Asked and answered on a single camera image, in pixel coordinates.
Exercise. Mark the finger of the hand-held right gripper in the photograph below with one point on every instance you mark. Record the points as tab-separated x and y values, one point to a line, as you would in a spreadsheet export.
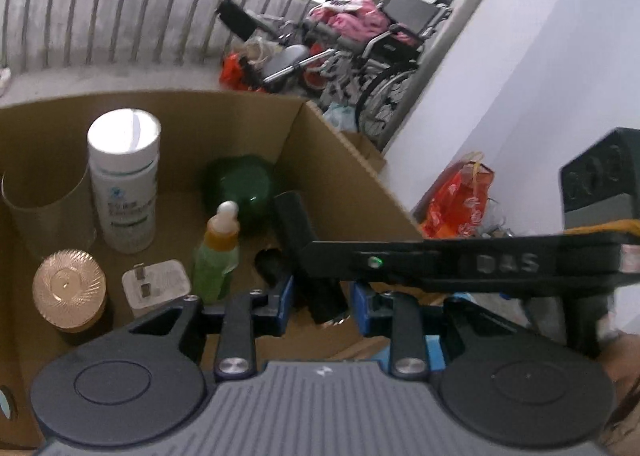
327	260

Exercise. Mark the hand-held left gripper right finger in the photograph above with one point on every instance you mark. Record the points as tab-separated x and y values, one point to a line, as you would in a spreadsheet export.
361	308

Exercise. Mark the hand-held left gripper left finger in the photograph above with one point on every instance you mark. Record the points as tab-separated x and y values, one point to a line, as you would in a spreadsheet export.
282	303

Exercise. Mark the black oblong device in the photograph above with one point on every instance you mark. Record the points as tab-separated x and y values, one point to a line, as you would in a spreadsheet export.
295	221

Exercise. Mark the dark green bowl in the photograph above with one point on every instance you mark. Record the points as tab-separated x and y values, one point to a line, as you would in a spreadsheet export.
240	186

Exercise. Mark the white charger plug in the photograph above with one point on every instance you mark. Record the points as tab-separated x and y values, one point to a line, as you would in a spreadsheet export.
160	286

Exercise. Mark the white capped plastic bottle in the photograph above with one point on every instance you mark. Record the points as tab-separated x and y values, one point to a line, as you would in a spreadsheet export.
125	186

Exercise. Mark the jar with rose gold lid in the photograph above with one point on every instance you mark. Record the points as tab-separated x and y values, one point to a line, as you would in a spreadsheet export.
67	286

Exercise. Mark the clear glass cup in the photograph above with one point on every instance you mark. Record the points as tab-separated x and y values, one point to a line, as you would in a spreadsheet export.
47	216

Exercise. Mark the large brown cardboard box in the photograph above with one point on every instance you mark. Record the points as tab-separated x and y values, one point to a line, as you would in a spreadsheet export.
75	121

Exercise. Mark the orange plastic bag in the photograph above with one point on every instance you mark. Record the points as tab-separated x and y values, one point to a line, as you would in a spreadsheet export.
457	201

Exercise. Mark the pale plastic bag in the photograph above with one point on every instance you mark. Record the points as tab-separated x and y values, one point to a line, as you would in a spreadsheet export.
341	117

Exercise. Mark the grey padded seat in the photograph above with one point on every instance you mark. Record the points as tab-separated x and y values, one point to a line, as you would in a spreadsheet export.
285	60

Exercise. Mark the red plastic bag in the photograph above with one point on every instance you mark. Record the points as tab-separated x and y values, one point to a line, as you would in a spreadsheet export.
235	71

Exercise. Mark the black wheelchair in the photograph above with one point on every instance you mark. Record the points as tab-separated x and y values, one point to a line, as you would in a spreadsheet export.
400	46

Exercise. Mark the pink clothes pile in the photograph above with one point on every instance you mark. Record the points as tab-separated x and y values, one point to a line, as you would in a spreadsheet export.
357	16

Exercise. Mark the black padded board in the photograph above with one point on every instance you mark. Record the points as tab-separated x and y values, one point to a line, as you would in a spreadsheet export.
245	19

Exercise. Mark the pale blue round thing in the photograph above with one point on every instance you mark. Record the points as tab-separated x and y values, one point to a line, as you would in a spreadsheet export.
6	401

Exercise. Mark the metal balcony railing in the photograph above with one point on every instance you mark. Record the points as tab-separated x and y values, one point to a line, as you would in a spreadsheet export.
125	1

